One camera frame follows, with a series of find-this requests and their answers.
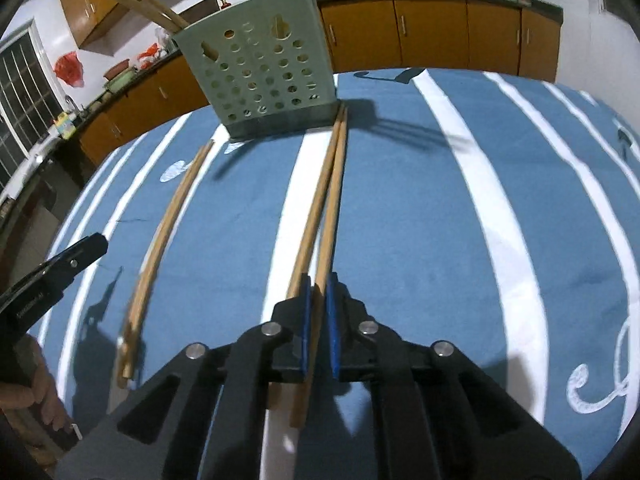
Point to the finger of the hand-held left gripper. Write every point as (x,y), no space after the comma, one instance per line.
(75,262)

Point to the hanging red plastic bag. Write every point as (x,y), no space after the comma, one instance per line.
(69,67)

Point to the blue striped tablecloth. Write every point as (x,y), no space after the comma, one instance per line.
(425,210)

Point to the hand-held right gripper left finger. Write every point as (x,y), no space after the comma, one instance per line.
(305,325)

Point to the barred window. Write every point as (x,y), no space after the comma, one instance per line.
(25,100)

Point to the red and white plastic bag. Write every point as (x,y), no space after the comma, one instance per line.
(150,55)

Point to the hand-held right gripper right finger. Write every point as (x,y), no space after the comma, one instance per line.
(333,330)

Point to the green perforated utensil holder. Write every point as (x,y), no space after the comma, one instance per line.
(265,70)

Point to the wooden base cabinets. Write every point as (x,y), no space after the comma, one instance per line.
(430,30)

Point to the yellow detergent bottle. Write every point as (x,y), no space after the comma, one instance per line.
(64,125)

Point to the metal faucet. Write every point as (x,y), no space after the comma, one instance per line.
(72,105)

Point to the brown cutting board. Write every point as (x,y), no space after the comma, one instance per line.
(200,10)

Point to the person's left hand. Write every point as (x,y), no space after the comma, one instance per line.
(50,390)

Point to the bunch of wooden chopsticks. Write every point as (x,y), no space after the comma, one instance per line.
(165,240)

